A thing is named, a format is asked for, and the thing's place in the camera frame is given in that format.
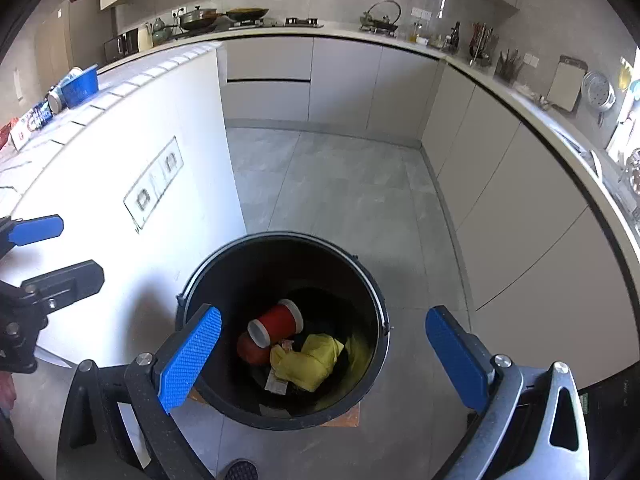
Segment wooden stool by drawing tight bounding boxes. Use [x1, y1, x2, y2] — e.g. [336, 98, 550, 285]
[187, 387, 361, 429]

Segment hanging yellow cloth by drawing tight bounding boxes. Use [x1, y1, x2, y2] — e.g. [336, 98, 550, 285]
[618, 57, 638, 95]

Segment white tissue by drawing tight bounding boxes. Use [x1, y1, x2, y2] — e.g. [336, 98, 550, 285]
[265, 367, 290, 395]

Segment black bucket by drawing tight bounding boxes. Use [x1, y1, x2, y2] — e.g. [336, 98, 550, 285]
[176, 231, 393, 432]

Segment black utensil holder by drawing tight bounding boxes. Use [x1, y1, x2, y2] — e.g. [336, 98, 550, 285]
[495, 49, 525, 85]

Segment grey kitchen counter cabinets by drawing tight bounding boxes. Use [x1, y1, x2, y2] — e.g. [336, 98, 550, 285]
[102, 22, 640, 391]

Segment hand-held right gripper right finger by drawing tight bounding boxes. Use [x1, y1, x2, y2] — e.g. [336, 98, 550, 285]
[425, 305, 591, 480]

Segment black microwave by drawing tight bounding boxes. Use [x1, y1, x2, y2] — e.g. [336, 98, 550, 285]
[103, 29, 140, 61]

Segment white cutting board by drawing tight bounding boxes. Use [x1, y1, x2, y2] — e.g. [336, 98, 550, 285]
[546, 55, 588, 112]

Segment yellow cloth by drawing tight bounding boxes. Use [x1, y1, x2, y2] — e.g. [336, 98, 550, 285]
[618, 57, 638, 95]
[270, 332, 346, 393]

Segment person's left hand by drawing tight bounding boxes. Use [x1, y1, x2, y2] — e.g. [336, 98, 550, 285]
[0, 373, 17, 411]

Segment round metal steamer plate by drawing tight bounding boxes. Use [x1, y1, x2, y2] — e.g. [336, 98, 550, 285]
[581, 70, 616, 123]

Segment green glass jar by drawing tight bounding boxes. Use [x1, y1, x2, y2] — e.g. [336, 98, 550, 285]
[151, 17, 173, 45]

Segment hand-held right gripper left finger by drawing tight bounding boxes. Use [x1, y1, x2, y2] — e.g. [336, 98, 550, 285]
[57, 304, 223, 480]

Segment dish drying rack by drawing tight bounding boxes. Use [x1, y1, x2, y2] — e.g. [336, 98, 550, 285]
[622, 147, 640, 188]

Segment beige refrigerator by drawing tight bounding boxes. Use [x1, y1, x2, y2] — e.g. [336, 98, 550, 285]
[34, 0, 117, 86]

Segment bright window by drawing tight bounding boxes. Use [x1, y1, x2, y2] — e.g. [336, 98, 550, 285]
[605, 42, 640, 161]

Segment black gas stove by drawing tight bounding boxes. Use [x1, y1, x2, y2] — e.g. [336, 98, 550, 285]
[230, 16, 322, 29]

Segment frying pan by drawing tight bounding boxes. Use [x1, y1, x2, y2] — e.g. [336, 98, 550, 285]
[225, 7, 270, 22]

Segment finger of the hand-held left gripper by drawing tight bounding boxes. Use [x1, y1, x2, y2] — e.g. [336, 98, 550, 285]
[20, 259, 106, 321]
[0, 214, 65, 261]

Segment person's left shoe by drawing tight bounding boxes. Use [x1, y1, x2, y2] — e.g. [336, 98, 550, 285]
[222, 458, 261, 480]

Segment white socket panel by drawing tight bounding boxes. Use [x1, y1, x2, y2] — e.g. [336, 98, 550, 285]
[123, 136, 185, 233]

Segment blue bowl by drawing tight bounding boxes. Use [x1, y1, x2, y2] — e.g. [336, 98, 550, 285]
[61, 64, 99, 109]

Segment red paper cup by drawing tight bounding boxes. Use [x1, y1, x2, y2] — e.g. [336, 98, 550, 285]
[247, 298, 305, 348]

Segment white checkered table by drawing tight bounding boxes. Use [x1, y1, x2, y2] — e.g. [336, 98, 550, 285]
[0, 40, 248, 366]

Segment wok with lid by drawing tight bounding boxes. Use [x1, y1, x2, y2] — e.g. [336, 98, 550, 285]
[178, 5, 223, 32]

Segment white red carton box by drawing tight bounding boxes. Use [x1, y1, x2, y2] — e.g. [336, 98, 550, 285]
[9, 117, 32, 152]

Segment hanging utensil rack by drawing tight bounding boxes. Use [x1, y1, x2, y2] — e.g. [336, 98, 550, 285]
[469, 21, 496, 67]

